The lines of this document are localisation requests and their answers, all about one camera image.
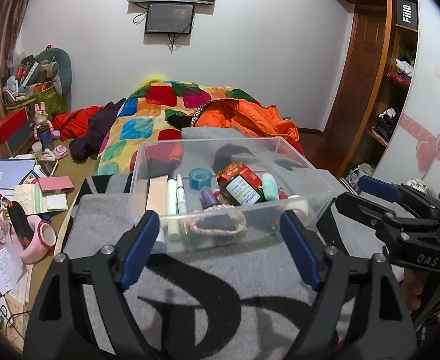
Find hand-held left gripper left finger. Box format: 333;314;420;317
24;210;161;360

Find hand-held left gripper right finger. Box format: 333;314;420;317
279;210;417;360

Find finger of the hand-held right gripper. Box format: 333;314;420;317
357;175;440;219
334;191;440;250

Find clear plastic box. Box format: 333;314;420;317
129;137;336;252

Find light green tube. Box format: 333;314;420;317
166;178;181;240

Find amber glass bottle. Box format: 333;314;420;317
220;176;267;207

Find person's right hand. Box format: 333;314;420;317
400;268;425;312

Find white sneaker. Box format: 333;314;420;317
349;163;374;184
405;178;429;194

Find beige cosmetic tube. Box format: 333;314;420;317
145;175;169;216

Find dark clothes pile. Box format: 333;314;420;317
375;108;397;141

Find white pen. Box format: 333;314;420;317
176;173;188;233

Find mint green bottle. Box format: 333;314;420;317
261;173;279;201

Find grey blanket with black pattern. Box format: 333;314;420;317
55;127;404;360

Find purple small bottle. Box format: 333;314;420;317
200;188;221;211

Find teal tape roll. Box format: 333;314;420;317
189;168;213;191

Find wooden open shelf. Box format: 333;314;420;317
366;0;419;147

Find red cardboard box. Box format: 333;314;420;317
216;162;266;196

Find white wardrobe door pink hearts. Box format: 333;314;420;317
378;0;440;196

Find pink notebook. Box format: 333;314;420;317
38;176;75;194

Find red folded item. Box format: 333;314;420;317
387;72;412;85

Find wooden door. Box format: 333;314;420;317
323;5;389;136

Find green edged paper pad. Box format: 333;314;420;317
15;184;68;214

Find colourful patchwork blanket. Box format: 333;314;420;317
92;79;266;177

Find small brown notebook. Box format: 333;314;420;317
36;159;59;177

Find black oblong brush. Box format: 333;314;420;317
8;200;33;248

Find white cloth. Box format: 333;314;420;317
396;56;416;76

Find dark purple cloth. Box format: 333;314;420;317
69;98;127;160

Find orange puffer jacket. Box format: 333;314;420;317
195;98;299;147

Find white loose papers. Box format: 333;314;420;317
0;245;33;304

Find red cloth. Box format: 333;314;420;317
52;106;104;139

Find pale blue notebook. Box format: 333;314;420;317
0;159;37;190

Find pink bunny figure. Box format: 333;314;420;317
32;103;56;151

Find green cardboard box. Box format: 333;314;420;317
17;86;65;117

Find black box white lettering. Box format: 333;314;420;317
396;0;419;32

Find red flat box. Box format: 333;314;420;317
0;107;31;147

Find grey green plush pillow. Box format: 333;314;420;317
21;48;72;96

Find pink braided bracelet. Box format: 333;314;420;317
189;208;248;238

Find small wall monitor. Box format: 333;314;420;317
145;3;196;35

